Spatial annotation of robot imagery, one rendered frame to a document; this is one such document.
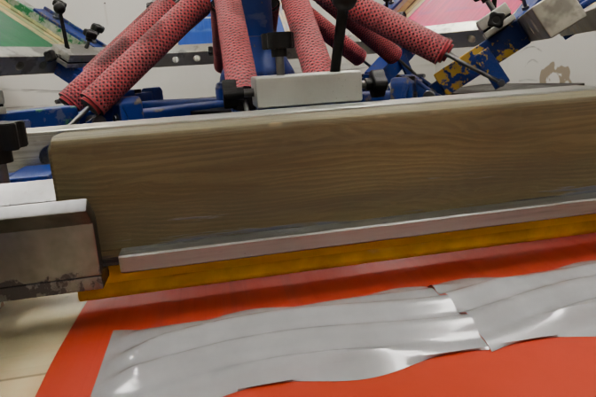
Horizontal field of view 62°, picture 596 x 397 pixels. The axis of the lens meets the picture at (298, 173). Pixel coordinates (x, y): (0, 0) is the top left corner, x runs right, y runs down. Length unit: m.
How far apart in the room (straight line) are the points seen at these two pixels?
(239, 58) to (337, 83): 0.24
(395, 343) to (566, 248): 0.18
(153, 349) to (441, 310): 0.15
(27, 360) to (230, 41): 0.63
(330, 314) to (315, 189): 0.07
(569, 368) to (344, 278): 0.14
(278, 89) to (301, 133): 0.29
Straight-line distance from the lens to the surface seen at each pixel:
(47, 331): 0.32
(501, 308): 0.28
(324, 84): 0.58
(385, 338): 0.25
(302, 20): 0.88
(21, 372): 0.29
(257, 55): 1.09
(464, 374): 0.24
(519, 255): 0.37
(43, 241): 0.29
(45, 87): 4.61
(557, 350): 0.27
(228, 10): 0.90
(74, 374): 0.27
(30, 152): 0.55
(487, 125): 0.33
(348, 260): 0.33
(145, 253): 0.29
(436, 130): 0.31
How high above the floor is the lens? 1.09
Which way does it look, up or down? 13 degrees down
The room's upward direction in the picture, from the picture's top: 4 degrees counter-clockwise
